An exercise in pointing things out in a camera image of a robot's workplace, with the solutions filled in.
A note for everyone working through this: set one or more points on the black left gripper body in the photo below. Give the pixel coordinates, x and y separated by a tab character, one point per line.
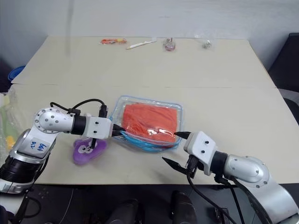
111	131

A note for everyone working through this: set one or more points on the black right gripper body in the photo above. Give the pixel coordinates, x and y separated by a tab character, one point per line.
192	164

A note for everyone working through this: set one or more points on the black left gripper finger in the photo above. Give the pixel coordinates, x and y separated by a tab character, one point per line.
118	128
116	133

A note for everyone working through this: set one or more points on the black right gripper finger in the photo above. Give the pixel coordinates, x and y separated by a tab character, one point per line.
184	135
177	166

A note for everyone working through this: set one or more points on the clear bag with orange cloth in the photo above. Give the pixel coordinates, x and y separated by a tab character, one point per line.
119	105

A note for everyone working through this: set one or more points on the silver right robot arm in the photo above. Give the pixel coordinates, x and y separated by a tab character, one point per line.
247	168

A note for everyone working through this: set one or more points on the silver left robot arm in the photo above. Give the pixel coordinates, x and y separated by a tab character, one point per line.
53	121

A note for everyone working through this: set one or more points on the orange cloth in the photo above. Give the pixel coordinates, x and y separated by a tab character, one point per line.
149	119

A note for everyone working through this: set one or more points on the small clear item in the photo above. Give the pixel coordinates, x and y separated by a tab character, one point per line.
206	44

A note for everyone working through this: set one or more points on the crumpled clear plastic bag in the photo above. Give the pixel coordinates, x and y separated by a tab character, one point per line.
9	116

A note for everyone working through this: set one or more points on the purple plush toy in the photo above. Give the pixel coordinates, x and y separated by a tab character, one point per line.
81	158

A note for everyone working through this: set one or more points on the dark rounded shape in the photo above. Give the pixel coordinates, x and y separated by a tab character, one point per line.
126	212
184	207

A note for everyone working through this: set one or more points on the white toothbrush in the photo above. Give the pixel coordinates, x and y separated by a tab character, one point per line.
140	44

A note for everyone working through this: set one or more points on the orange snack packet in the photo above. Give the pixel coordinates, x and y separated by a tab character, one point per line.
112	41

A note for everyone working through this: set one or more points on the small glass perfume bottle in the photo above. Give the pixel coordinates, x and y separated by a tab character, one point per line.
168	45

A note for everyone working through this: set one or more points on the blue bowl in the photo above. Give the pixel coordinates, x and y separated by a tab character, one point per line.
15	72

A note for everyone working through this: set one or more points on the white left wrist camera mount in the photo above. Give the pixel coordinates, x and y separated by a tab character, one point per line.
98	127

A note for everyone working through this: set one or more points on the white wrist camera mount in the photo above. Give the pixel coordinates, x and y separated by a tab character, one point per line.
201	144
98	127

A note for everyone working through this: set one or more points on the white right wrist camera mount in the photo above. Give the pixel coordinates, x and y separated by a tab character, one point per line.
201	144

